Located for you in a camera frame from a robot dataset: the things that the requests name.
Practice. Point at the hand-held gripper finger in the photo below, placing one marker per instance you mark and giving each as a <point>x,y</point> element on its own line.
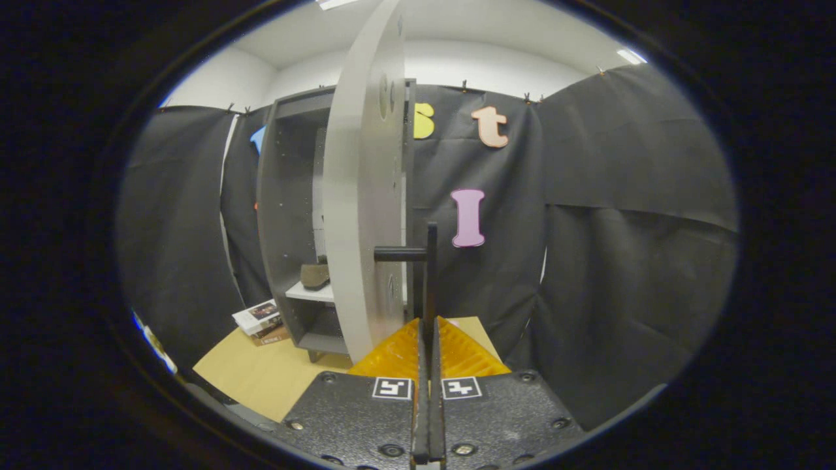
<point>436,405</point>
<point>422,405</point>

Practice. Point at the brown fuzzy shoe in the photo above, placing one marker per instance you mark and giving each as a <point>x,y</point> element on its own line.
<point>315,275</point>

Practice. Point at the grey shoe cabinet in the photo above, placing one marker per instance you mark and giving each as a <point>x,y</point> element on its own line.
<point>287,196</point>

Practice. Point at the brown book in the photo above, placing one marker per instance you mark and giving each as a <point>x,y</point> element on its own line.
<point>271,336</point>

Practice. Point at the black backdrop cloth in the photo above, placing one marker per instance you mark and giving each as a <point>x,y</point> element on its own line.
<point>620,261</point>

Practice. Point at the white cluttered side table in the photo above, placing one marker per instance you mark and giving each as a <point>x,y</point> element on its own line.
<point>155,344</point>

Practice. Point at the row of black cloth clips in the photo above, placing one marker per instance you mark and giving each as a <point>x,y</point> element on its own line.
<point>526,98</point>

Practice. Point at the small ceiling light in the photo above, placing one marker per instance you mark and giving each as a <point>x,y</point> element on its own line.
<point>630,57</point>

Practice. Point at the long ceiling light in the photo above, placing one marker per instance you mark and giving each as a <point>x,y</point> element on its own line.
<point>333,2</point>

